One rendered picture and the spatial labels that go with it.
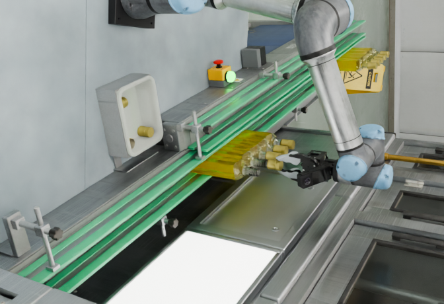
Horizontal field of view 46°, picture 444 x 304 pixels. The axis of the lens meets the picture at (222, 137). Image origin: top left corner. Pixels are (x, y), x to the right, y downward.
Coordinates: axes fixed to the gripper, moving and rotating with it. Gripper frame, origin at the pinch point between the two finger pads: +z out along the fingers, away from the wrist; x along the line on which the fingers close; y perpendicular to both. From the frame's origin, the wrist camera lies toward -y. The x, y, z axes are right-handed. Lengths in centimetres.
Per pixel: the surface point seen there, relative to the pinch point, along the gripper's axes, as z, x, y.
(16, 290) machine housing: 0, 22, -98
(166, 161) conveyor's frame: 31.1, 5.5, -18.9
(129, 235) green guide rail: 24, -3, -48
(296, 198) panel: -4.1, -12.9, 2.5
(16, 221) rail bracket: 30, 16, -76
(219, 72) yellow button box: 38, 21, 29
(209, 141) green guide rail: 25.9, 5.8, -0.6
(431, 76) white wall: 67, -148, 586
